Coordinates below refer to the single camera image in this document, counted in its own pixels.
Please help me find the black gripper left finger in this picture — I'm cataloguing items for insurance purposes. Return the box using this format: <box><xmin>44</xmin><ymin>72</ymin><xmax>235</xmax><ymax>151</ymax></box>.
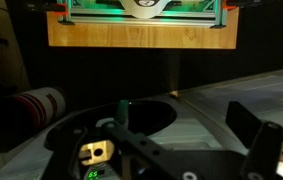
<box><xmin>44</xmin><ymin>119</ymin><xmax>245</xmax><ymax>180</ymax></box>

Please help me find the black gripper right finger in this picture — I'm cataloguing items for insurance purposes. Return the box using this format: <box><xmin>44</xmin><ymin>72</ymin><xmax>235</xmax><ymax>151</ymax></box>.
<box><xmin>225</xmin><ymin>100</ymin><xmax>283</xmax><ymax>180</ymax></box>

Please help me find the white front-load washing machine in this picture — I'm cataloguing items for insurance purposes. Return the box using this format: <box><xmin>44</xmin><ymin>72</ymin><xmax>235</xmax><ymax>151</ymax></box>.
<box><xmin>0</xmin><ymin>94</ymin><xmax>249</xmax><ymax>180</ymax></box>

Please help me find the white top-load washer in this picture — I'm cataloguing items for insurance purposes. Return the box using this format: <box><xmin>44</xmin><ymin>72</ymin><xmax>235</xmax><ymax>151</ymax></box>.
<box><xmin>179</xmin><ymin>68</ymin><xmax>283</xmax><ymax>138</ymax></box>

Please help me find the wooden support leg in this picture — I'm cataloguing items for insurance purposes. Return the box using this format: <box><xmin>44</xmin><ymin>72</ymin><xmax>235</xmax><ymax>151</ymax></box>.
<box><xmin>166</xmin><ymin>49</ymin><xmax>183</xmax><ymax>98</ymax></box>

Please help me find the wooden base board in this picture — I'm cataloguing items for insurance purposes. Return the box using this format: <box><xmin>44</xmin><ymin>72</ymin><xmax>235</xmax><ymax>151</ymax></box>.
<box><xmin>46</xmin><ymin>8</ymin><xmax>240</xmax><ymax>50</ymax></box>

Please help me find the red and white cylinder can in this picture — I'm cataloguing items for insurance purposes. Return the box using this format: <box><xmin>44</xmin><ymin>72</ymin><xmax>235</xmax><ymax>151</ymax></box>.
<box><xmin>0</xmin><ymin>86</ymin><xmax>69</xmax><ymax>148</ymax></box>

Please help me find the aluminium base frame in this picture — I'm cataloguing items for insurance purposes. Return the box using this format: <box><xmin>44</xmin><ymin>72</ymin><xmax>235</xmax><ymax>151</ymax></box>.
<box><xmin>56</xmin><ymin>0</ymin><xmax>229</xmax><ymax>29</ymax></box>

